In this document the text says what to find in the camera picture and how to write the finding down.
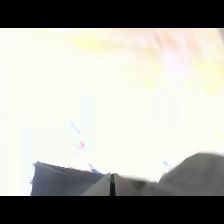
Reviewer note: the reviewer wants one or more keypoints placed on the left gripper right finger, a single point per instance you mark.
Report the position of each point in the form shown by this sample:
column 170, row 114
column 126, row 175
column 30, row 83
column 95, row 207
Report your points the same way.
column 121, row 186

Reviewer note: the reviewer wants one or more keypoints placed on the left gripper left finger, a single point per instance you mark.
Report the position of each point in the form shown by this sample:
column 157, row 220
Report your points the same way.
column 102, row 186

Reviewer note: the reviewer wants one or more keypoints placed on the dark grey garment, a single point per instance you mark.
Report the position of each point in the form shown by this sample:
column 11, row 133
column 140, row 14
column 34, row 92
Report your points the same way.
column 60, row 180

